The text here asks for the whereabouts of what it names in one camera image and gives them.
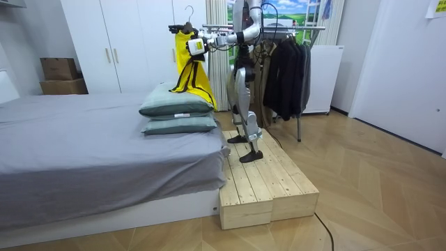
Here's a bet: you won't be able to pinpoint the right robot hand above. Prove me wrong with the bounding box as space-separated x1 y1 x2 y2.
168 23 200 37

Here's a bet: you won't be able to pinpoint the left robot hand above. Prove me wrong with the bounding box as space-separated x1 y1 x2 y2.
185 37 210 57

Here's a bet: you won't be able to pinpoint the dark clothes hanger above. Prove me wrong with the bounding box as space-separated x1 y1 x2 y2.
181 5 197 35

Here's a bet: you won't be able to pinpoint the yellow garment with black stripes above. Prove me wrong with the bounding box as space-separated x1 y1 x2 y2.
169 30 218 112

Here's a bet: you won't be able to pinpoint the beige pleated curtain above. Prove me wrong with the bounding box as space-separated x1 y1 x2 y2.
312 0 346 47
205 0 231 112

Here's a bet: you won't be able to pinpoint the white wardrobe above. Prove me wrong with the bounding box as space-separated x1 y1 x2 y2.
59 0 210 95

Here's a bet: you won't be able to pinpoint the robot body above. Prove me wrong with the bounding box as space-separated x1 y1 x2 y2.
232 0 279 68

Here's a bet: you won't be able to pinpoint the green pillow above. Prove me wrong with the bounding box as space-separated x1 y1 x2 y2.
140 112 219 136
138 82 215 119

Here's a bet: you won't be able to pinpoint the robot legs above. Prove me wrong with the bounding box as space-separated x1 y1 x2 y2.
226 65 265 164

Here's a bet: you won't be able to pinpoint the brown coat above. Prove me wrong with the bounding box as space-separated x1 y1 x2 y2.
251 40 280 128

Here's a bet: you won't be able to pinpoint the black jacket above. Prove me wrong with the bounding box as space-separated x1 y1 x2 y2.
262 36 305 122

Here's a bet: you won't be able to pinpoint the white ladder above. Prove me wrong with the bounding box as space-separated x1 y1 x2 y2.
301 0 321 45

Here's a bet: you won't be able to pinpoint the grey jacket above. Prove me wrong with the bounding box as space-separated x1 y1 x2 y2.
298 43 312 113

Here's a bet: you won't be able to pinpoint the small cardboard box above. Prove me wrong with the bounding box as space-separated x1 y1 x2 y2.
39 57 79 82

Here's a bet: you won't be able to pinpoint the wide cardboard box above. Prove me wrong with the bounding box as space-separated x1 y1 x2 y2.
39 77 89 96

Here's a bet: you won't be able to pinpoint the metal clothes rack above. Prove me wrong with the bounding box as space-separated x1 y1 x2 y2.
201 23 327 143

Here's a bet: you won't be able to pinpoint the white cabinet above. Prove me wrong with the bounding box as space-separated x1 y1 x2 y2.
302 45 346 116

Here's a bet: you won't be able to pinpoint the blue hanging cloth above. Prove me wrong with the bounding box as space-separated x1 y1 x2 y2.
321 0 334 20

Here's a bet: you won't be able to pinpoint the grey bed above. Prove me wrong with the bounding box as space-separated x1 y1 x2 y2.
0 91 231 250

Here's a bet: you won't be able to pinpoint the wooden step platform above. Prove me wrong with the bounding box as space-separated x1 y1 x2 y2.
218 128 321 231

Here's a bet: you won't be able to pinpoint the white door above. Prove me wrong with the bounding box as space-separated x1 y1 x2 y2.
348 0 446 156

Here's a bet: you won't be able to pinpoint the landscape wall poster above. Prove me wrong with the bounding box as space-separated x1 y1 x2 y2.
226 0 321 65

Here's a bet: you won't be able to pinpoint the black floor cable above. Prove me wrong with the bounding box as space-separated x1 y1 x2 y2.
258 69 335 251

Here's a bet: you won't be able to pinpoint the yellow wall sign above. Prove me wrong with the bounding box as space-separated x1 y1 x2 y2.
424 0 446 20

